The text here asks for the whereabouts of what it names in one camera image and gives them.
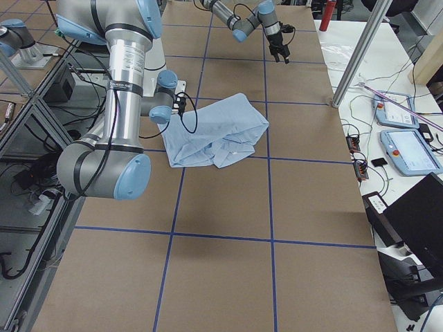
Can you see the upper teach pendant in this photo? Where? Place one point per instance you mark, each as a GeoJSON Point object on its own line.
{"type": "Point", "coordinates": [389, 114]}

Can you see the small black card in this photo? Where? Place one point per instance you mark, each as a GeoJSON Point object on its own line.
{"type": "Point", "coordinates": [379, 162]}

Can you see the grey aluminium post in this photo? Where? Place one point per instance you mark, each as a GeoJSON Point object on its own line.
{"type": "Point", "coordinates": [380, 9]}

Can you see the lower teach pendant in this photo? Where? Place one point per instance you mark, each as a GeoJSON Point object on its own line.
{"type": "Point", "coordinates": [409, 152]}

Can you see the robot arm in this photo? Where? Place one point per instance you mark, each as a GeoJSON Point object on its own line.
{"type": "Point", "coordinates": [263, 15]}
{"type": "Point", "coordinates": [109, 161]}

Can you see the orange black adapter board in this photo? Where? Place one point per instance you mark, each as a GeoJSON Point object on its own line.
{"type": "Point", "coordinates": [353, 143]}

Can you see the red bottle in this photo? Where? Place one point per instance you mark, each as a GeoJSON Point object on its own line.
{"type": "Point", "coordinates": [327, 15]}

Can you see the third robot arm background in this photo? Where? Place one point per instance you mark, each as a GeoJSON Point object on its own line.
{"type": "Point", "coordinates": [15, 36]}

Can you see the black monitor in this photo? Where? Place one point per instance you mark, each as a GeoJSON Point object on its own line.
{"type": "Point", "coordinates": [416, 217]}

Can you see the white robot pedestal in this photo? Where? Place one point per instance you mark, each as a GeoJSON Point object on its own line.
{"type": "Point", "coordinates": [154, 63]}

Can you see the light blue button shirt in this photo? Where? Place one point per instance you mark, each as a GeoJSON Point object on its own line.
{"type": "Point", "coordinates": [220, 134]}

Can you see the black box under frame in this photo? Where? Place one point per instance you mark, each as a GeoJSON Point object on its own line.
{"type": "Point", "coordinates": [62, 88]}

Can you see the teach pendant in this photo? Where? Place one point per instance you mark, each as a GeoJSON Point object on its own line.
{"type": "Point", "coordinates": [409, 152]}
{"type": "Point", "coordinates": [389, 114]}

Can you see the white power strip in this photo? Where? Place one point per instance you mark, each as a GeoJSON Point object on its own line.
{"type": "Point", "coordinates": [377, 203]}

